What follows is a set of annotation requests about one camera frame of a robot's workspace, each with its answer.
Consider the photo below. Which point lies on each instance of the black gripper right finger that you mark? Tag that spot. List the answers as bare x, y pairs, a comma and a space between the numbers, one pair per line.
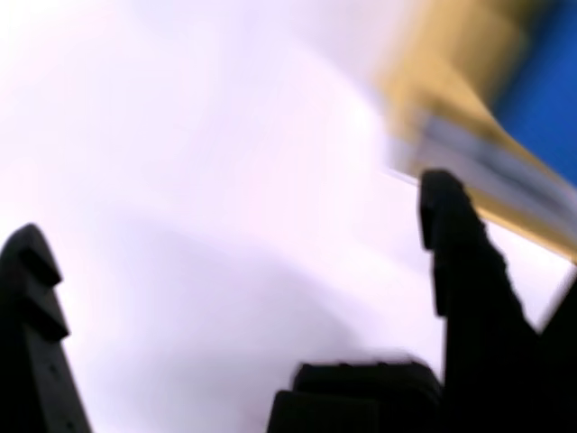
487, 352

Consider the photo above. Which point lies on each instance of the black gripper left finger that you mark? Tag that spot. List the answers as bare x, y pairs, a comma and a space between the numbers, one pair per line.
31, 361

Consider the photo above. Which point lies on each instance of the blue block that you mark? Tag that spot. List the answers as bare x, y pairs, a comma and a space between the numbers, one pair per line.
550, 90

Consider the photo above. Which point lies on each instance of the yellow cardboard box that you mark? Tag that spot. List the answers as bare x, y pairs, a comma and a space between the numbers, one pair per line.
451, 67

